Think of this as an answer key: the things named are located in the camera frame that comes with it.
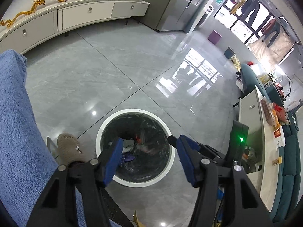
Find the grey double door refrigerator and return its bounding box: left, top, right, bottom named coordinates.
left=139, top=0, right=206, bottom=32

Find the golden dragon figurine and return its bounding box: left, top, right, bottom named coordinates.
left=1, top=0, right=45, bottom=28

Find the purple cube stool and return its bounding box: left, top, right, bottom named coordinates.
left=208, top=30, right=222, bottom=45

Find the dark small waste bin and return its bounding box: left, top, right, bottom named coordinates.
left=223, top=47, right=236, bottom=59

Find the beige slipper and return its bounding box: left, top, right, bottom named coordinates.
left=57, top=133, right=87, bottom=165

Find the teal sofa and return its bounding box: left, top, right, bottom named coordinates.
left=240, top=64, right=301, bottom=222

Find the white side table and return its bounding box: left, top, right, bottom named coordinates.
left=238, top=87, right=279, bottom=211

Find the blue fluffy bed cover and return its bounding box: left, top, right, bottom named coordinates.
left=1, top=49, right=58, bottom=226

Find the white round trash bin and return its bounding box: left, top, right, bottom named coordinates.
left=95, top=109, right=176, bottom=188

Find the white low tv cabinet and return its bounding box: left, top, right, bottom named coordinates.
left=1, top=0, right=149, bottom=54

